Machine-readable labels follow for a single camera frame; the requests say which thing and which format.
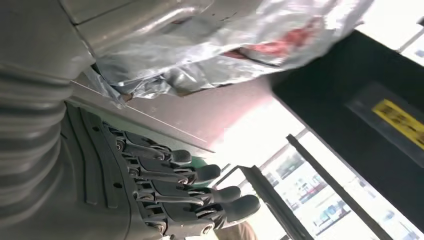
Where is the dark window frame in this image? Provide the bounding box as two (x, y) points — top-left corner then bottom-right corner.
(211, 132), (424, 240)

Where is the person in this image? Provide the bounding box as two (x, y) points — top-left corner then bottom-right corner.
(213, 221), (259, 240)

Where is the black inbound scanning machine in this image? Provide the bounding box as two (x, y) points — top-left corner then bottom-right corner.
(66, 29), (424, 233)

